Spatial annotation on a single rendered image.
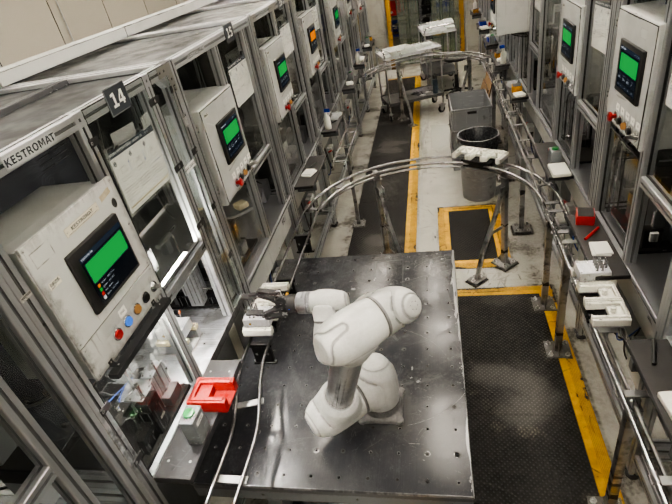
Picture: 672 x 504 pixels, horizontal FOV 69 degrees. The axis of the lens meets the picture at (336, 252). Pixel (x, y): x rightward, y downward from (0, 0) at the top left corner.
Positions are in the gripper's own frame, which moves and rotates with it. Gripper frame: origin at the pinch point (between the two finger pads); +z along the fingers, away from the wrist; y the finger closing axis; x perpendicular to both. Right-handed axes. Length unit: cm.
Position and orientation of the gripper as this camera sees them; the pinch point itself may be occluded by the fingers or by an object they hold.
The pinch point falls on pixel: (250, 304)
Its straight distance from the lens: 205.5
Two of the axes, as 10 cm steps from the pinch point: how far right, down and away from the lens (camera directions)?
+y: -1.7, -8.3, -5.4
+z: -9.7, 0.6, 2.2
